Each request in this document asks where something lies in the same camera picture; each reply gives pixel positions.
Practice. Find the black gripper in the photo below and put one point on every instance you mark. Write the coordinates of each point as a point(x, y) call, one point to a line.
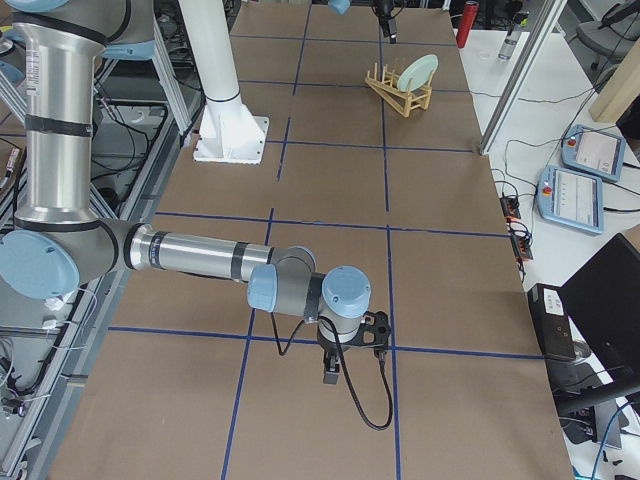
point(385, 20)
point(327, 347)

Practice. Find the light green plate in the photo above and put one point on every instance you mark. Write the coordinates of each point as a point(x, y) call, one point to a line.
point(418, 73)

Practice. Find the wooden dish rack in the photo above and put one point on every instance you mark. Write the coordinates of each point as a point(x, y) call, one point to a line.
point(383, 82)

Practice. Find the red bottle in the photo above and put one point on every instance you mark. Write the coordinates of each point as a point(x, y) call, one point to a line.
point(466, 22)

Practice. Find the clear water bottle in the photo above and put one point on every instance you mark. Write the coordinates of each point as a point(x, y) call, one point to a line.
point(509, 44)

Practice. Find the black computer box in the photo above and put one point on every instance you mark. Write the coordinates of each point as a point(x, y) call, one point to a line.
point(551, 323)

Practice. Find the black power strip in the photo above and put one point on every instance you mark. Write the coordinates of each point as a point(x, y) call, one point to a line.
point(520, 235)

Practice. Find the upper teach pendant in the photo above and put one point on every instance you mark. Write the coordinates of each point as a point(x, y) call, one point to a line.
point(593, 152)

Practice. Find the teach pendant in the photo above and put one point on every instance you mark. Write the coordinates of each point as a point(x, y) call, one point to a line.
point(593, 152)
point(571, 198)

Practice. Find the wooden board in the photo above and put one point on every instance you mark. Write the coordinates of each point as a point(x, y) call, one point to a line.
point(620, 91)

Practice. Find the lower teach pendant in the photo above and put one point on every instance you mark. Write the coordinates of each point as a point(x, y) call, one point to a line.
point(571, 198)

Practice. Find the black monitor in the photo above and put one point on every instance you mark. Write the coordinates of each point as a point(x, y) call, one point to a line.
point(602, 300)

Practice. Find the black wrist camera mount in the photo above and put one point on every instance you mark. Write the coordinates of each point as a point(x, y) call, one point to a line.
point(373, 332)

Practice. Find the aluminium frame post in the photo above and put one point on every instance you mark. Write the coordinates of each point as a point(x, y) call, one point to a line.
point(548, 17)

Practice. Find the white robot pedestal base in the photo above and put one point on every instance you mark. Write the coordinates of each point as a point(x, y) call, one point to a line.
point(229, 132)

